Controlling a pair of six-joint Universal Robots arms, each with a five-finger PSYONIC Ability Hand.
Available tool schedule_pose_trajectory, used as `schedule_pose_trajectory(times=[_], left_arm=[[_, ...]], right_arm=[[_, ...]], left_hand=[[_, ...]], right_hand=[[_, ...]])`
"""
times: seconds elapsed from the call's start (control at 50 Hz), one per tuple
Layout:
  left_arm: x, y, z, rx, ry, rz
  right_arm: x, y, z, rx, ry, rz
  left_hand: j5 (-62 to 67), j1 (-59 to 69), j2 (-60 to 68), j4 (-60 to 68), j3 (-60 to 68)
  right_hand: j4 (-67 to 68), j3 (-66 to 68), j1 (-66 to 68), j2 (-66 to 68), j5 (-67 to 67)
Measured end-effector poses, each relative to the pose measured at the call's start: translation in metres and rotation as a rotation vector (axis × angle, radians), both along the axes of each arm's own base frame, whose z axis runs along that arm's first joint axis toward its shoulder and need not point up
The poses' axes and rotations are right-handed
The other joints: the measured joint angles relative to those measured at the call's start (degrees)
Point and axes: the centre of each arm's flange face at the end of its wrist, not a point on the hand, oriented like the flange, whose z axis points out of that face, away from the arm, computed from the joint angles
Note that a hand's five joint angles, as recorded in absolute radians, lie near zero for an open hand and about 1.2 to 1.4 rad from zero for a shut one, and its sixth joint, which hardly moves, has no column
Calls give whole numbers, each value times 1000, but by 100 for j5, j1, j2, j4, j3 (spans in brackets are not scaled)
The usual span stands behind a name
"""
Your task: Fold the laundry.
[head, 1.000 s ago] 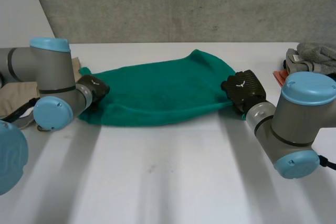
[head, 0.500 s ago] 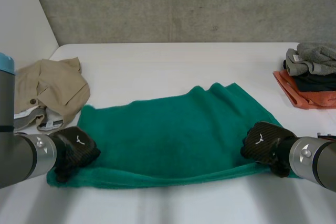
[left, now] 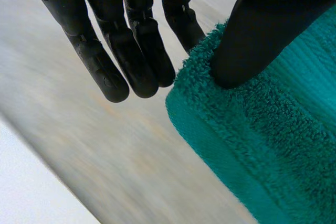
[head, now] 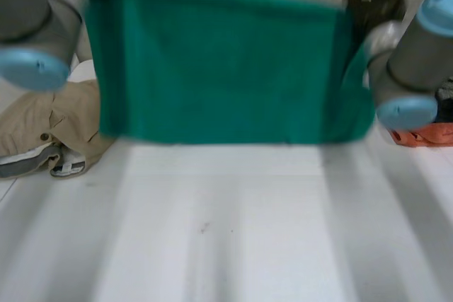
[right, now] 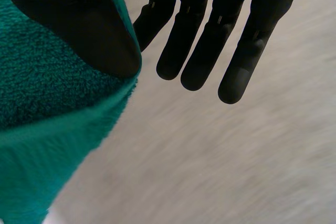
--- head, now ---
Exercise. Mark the orange laundry basket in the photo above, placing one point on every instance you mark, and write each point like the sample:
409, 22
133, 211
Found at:
423, 136

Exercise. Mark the beige shorts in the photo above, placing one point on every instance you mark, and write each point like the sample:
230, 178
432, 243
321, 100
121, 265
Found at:
46, 128

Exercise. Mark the teal towel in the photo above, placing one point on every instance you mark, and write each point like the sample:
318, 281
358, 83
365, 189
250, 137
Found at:
226, 68

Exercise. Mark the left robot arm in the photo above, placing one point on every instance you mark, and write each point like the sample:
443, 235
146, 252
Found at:
42, 22

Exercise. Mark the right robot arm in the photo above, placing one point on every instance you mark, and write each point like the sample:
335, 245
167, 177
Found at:
407, 65

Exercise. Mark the grey towel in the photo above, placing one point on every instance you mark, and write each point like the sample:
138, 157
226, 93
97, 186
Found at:
444, 98

